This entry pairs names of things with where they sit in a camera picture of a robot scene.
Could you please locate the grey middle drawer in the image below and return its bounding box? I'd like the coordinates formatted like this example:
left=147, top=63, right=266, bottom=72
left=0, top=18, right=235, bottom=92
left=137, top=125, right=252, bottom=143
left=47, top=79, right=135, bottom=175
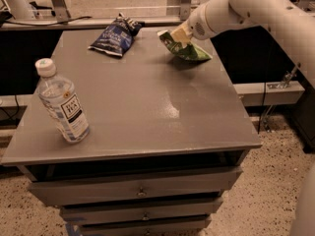
left=61, top=196, right=222, bottom=225

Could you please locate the grey metal rail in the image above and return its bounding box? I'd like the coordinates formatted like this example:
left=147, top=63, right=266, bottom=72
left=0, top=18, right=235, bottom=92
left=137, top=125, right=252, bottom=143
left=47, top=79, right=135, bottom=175
left=0, top=11, right=294, bottom=31

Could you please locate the black cable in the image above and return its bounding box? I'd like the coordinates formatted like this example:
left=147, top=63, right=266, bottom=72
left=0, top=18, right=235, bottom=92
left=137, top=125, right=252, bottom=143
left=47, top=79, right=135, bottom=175
left=3, top=15, right=93, bottom=28

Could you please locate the grey drawer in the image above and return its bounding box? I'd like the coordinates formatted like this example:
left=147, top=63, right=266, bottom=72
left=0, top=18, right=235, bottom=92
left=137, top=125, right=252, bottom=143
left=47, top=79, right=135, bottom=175
left=30, top=166, right=242, bottom=206
left=80, top=215, right=211, bottom=236
left=61, top=196, right=222, bottom=225

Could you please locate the white pipe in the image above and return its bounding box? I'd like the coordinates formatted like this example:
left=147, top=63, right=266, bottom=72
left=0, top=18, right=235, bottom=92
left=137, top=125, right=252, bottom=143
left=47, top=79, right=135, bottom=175
left=6, top=0, right=35, bottom=20

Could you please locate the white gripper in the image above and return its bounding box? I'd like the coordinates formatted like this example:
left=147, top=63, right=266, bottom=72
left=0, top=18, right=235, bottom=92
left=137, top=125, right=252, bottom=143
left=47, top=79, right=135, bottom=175
left=170, top=2, right=224, bottom=48

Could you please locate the grey bottom drawer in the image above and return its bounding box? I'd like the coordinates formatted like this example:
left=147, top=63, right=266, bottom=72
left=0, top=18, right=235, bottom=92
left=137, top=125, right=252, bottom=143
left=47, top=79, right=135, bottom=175
left=80, top=215, right=211, bottom=236

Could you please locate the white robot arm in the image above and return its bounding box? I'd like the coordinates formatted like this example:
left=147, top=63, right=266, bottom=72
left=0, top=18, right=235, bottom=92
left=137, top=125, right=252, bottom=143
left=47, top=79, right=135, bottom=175
left=171, top=0, right=315, bottom=86

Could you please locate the blue chip bag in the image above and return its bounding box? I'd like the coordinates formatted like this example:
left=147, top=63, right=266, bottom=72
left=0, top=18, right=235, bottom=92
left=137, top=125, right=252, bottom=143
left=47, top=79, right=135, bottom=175
left=89, top=13, right=144, bottom=58

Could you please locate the clear water bottle white cap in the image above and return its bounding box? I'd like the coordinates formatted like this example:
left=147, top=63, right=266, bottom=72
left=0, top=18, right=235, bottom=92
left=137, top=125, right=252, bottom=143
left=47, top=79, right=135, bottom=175
left=35, top=58, right=90, bottom=143

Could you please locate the green jalapeno chip bag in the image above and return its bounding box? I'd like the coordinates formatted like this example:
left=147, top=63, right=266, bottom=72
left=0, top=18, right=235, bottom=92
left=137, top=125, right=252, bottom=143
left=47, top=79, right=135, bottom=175
left=157, top=30, right=212, bottom=62

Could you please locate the grey drawer cabinet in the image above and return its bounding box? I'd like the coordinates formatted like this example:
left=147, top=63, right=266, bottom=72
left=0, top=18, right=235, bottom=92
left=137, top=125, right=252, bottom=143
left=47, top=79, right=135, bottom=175
left=0, top=25, right=263, bottom=236

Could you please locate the grey top drawer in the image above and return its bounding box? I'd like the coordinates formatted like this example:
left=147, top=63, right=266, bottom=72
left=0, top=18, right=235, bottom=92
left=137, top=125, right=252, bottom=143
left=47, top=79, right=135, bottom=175
left=30, top=166, right=242, bottom=206

